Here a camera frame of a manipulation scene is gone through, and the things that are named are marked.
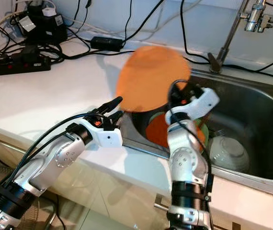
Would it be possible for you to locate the black hanging power cable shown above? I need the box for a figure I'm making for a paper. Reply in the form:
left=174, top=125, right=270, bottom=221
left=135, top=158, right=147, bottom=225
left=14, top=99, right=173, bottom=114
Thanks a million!
left=179, top=0, right=211, bottom=60

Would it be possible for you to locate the metal faucet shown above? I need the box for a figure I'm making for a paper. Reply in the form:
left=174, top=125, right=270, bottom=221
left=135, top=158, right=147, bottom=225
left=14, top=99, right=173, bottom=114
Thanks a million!
left=207, top=0, right=273, bottom=74

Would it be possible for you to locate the green plate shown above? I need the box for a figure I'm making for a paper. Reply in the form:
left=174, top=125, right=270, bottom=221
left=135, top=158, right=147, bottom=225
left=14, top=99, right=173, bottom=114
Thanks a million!
left=148, top=111, right=210, bottom=144

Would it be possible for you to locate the stainless steel sink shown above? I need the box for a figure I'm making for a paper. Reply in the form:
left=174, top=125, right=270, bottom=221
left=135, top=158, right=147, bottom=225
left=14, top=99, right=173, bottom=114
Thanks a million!
left=127, top=69, right=273, bottom=198

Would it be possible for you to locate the white ribbed bowl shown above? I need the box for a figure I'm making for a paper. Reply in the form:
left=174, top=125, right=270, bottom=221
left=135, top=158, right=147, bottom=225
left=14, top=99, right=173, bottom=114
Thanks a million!
left=209, top=137, right=251, bottom=172

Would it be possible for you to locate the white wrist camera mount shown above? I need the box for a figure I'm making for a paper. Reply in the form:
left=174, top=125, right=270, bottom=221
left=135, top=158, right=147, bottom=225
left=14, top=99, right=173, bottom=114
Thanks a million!
left=90, top=126, right=124, bottom=149
left=165, top=88, right=220, bottom=125

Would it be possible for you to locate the white plug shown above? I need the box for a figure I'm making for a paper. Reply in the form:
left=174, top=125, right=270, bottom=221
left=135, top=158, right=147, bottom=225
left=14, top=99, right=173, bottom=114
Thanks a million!
left=43, top=6, right=58, bottom=16

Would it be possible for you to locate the small black power adapter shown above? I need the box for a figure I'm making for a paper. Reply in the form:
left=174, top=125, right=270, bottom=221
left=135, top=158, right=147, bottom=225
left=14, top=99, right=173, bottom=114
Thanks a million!
left=90, top=36, right=125, bottom=52

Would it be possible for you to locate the orange round plate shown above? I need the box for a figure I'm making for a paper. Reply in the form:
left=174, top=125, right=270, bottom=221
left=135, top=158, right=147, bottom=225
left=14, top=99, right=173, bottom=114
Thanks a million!
left=115, top=46, right=192, bottom=114

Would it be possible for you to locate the beige kitchen cabinet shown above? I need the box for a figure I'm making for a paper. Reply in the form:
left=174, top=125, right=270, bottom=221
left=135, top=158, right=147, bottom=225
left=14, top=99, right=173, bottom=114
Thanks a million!
left=0, top=125, right=273, bottom=230

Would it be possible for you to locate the metal drawer handle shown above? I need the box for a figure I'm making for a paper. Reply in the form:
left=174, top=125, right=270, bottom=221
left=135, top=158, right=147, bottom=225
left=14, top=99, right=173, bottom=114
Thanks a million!
left=155, top=193, right=175, bottom=215
left=0, top=127, right=28, bottom=154

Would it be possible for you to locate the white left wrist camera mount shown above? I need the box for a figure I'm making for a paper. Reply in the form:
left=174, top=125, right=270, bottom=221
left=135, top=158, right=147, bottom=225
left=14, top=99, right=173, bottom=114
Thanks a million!
left=90, top=126, right=124, bottom=149

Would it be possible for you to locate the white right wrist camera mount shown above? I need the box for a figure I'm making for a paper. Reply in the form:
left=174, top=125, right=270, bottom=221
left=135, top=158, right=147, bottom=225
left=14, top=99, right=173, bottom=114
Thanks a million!
left=165, top=88, right=220, bottom=125

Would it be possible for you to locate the black power strip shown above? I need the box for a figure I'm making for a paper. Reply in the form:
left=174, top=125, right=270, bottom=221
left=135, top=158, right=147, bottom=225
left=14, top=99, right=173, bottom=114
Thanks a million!
left=0, top=54, right=52, bottom=77

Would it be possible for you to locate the black power supply box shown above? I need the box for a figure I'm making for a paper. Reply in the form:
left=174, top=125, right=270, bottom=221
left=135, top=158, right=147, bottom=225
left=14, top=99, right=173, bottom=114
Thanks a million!
left=19, top=2, right=71, bottom=45

